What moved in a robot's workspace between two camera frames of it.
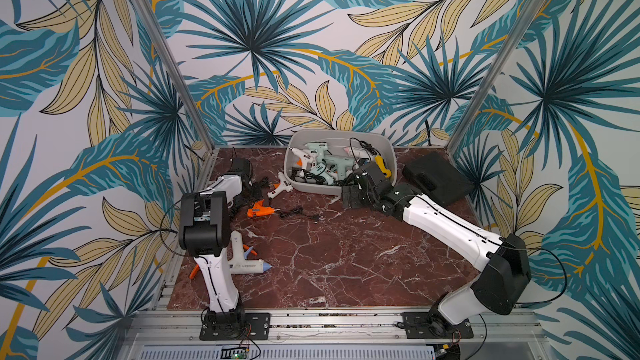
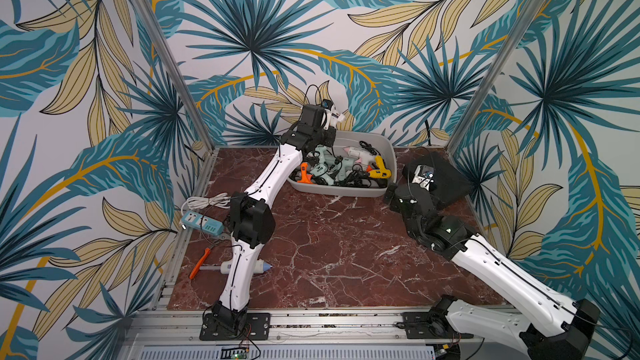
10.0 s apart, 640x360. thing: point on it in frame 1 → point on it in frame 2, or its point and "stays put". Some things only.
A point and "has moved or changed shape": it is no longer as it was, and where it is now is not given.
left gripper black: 257,192 → 330,140
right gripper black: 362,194 → 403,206
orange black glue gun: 258,209 has moved or changed shape
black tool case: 434,177 stays put
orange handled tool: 194,272 stays put
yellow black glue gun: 380,162 stays put
